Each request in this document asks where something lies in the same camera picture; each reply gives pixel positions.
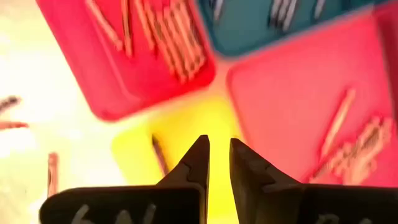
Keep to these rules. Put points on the small yellow plastic bin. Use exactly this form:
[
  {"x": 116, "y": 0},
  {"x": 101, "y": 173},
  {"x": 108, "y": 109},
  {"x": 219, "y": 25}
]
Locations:
[{"x": 192, "y": 124}]

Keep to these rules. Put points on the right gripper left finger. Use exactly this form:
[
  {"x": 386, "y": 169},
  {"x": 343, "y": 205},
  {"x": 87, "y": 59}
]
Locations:
[{"x": 140, "y": 205}]

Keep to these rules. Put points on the large blue plastic bin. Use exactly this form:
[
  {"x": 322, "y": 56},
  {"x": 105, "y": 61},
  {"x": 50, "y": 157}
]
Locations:
[{"x": 248, "y": 34}]

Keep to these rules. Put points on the large pink plastic bin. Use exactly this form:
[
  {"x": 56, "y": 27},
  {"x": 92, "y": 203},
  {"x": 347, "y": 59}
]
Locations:
[{"x": 295, "y": 93}]

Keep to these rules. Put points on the small pink plastic bin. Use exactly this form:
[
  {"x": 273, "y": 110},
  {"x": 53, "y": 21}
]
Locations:
[{"x": 102, "y": 68}]

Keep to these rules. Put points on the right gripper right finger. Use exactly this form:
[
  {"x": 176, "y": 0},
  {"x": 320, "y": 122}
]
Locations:
[{"x": 295, "y": 205}]

